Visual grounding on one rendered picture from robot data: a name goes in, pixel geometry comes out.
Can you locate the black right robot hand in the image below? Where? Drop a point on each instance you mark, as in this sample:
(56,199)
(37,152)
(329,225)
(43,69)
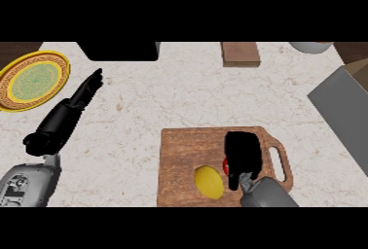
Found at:
(242,152)

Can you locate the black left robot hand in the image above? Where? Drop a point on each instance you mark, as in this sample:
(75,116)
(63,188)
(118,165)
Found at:
(59,122)

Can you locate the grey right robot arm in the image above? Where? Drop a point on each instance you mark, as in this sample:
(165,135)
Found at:
(266,193)

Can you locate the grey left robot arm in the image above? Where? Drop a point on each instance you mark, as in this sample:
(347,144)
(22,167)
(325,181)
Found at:
(25,184)

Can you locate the red tomato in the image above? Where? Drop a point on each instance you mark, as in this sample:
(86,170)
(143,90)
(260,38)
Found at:
(225,165)

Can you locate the brown wooden cutting board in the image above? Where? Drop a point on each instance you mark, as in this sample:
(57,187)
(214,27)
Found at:
(191,155)

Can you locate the grey cardboard box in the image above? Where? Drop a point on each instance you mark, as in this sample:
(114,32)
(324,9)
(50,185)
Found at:
(341,110)

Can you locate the yellow lemon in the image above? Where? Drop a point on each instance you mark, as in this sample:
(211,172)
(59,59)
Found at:
(208,181)

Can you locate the yellow patterned plate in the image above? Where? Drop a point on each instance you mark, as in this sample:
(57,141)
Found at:
(32,81)

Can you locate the black appliance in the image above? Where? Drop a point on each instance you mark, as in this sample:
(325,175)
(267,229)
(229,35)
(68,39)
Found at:
(121,51)

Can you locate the brown wooden block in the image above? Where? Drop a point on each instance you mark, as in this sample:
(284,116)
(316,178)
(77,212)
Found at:
(239,54)

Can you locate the grey bowl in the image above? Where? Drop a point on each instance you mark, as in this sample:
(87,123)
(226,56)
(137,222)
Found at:
(310,46)

